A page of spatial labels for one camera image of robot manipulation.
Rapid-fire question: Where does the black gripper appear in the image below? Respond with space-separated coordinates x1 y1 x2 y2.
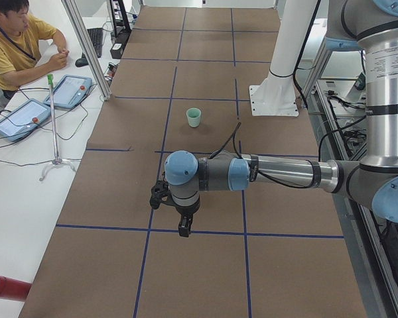
174 198 200 237

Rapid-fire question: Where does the mint green cup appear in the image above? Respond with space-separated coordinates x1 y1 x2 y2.
186 107 202 128

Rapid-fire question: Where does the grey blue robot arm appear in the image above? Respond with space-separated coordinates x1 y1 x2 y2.
150 1 398 237

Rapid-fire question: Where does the silver stand with green tip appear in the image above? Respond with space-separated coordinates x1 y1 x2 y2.
39 74 76 182

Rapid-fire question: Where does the far blue teach pendant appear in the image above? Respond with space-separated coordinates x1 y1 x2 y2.
52 75 92 110

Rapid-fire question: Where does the blue teach pendant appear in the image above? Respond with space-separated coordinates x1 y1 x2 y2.
0 99 51 141
52 75 92 110

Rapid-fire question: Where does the black box with label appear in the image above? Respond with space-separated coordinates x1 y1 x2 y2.
109 43 124 60

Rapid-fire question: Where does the near blue teach pendant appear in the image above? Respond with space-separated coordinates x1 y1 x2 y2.
0 99 51 141

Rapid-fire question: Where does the black computer mouse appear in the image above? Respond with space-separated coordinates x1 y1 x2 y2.
75 58 89 68

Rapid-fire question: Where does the red cylinder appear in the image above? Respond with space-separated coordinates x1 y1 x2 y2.
0 276 31 301

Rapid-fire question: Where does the black keyboard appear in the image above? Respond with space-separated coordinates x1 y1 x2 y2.
87 28 103 58

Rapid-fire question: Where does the man in yellow shirt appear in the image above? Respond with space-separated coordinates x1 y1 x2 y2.
0 0 69 100

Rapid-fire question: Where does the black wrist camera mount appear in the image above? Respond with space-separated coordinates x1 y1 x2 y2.
149 180 172 209

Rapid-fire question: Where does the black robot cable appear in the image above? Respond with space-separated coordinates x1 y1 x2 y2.
209 121 322 189

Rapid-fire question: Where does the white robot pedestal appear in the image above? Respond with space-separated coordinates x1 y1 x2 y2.
249 0 320 117

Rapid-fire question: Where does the aluminium frame post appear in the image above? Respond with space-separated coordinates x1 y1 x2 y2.
61 0 111 101

